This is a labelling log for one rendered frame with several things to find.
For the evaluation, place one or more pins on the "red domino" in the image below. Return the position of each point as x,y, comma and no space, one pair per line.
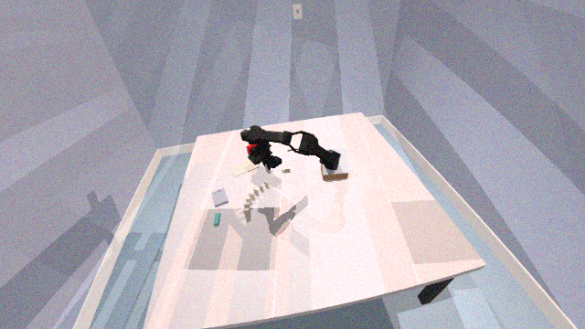
248,148

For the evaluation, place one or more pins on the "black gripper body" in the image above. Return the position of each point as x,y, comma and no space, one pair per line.
273,161

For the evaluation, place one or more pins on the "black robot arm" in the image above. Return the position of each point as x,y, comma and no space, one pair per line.
309,145

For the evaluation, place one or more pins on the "teal flat block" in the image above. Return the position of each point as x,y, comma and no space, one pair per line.
217,219

